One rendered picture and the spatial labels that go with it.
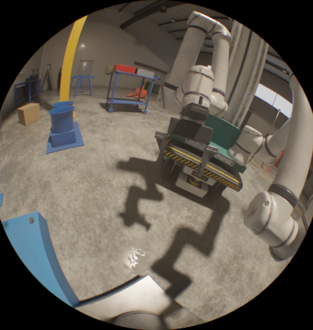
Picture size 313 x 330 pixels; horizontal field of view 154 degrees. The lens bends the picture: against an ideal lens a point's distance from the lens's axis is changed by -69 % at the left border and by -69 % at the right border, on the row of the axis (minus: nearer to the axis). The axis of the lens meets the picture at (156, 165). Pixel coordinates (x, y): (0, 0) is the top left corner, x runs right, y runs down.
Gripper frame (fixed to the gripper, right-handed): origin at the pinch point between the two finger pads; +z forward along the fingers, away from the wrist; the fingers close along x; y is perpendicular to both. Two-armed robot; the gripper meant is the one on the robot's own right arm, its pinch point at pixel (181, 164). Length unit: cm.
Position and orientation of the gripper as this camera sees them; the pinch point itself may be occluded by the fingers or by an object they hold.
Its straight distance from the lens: 36.7
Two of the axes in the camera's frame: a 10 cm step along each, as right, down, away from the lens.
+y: 1.4, -1.9, 9.7
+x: -9.6, -2.5, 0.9
